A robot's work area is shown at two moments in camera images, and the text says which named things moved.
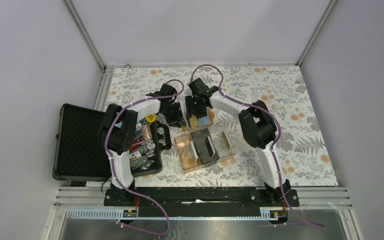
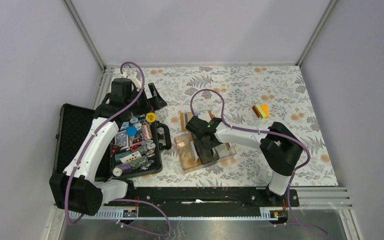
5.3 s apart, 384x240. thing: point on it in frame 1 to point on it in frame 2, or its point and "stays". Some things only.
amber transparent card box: x=188 y=153 stays
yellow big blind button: x=151 y=118 stays
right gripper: x=189 y=101 to x=199 y=137
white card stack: x=195 y=155 stays
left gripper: x=177 y=119 to x=155 y=103
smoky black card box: x=205 y=147 stays
